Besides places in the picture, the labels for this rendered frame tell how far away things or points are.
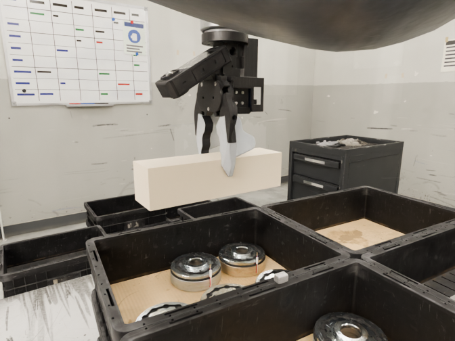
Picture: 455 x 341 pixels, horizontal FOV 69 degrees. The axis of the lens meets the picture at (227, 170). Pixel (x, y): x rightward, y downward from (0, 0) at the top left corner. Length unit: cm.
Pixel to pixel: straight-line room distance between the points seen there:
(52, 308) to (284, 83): 396
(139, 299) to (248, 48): 48
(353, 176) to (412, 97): 214
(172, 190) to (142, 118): 303
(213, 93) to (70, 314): 63
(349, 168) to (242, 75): 156
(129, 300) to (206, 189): 28
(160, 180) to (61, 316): 54
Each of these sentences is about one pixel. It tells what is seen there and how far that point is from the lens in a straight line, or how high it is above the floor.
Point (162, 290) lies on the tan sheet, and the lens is 69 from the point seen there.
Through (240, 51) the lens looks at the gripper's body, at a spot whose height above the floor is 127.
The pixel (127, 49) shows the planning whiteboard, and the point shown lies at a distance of 345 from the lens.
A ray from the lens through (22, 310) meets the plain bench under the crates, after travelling 99.
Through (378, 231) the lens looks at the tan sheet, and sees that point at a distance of 103.
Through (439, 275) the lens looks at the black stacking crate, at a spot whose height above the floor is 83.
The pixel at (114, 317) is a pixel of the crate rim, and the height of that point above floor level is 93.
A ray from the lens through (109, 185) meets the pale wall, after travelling 348.
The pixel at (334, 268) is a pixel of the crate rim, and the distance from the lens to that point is 58.
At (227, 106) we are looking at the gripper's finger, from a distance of 48.
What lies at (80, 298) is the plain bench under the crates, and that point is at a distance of 97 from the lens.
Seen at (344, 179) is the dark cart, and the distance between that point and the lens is 201.
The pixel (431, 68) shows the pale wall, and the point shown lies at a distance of 402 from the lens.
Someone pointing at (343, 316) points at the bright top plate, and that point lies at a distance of 60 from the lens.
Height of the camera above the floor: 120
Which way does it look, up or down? 13 degrees down
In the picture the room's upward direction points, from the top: straight up
